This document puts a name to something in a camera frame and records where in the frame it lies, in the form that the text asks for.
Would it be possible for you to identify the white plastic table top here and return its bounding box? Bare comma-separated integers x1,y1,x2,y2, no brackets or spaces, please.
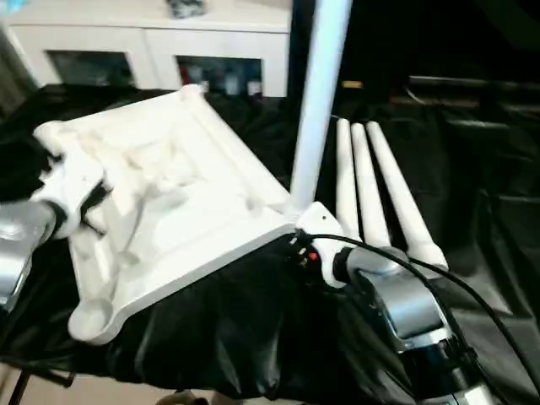
32,84,305,347

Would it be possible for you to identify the white plastic table leg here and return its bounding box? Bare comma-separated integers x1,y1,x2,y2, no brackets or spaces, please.
364,121,450,272
289,0,354,219
349,122,394,249
335,118,363,242

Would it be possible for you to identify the black mat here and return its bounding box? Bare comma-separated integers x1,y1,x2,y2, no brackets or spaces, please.
0,82,540,404

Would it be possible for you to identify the grey curtain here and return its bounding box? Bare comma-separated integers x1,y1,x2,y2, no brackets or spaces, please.
0,24,39,122

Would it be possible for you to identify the white cabinet with glass doors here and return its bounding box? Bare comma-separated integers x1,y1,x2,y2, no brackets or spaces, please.
7,0,293,99

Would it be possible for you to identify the dark robot foot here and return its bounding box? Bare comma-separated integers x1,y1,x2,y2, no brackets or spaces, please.
158,390,212,405

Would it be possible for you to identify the clear bag on cabinet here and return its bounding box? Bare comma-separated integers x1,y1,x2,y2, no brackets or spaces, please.
165,0,208,19

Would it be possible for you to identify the black box with beige label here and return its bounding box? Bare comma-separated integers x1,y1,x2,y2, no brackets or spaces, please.
290,0,410,117

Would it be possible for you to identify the black television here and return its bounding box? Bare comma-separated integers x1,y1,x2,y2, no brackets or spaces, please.
407,0,540,106

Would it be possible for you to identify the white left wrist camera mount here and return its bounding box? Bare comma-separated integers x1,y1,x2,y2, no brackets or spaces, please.
31,150,116,242

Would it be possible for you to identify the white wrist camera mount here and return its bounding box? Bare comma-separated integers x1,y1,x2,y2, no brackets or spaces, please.
31,150,116,242
294,201,352,291

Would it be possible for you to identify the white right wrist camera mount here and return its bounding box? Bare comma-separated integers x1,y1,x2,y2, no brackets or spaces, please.
294,201,352,291

